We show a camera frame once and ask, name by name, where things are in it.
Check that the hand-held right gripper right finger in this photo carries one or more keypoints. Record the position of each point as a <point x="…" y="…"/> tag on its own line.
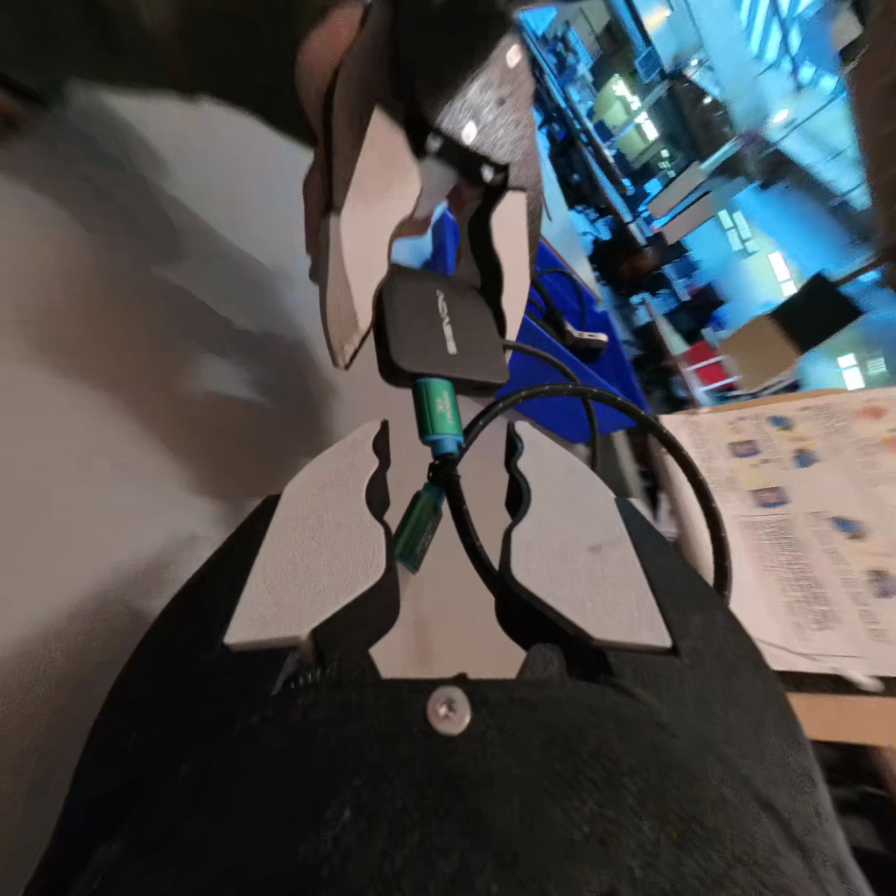
<point x="581" y="560"/>

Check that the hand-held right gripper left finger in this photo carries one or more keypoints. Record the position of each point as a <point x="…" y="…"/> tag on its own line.
<point x="315" y="546"/>

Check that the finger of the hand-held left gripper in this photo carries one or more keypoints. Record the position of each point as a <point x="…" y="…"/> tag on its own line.
<point x="514" y="245"/>
<point x="364" y="245"/>

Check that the blue plastic bin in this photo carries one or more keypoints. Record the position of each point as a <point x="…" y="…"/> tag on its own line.
<point x="560" y="399"/>

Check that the person's left hand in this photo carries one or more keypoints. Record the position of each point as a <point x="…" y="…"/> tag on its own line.
<point x="318" y="70"/>

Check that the printed instruction sheet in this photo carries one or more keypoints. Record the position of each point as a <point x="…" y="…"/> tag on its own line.
<point x="791" y="532"/>

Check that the grey desk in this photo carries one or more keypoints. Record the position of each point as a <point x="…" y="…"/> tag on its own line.
<point x="434" y="630"/>

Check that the black video switch box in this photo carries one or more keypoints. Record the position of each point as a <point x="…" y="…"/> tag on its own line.
<point x="434" y="329"/>

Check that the tan and black board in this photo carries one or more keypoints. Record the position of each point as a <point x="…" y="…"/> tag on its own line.
<point x="791" y="336"/>

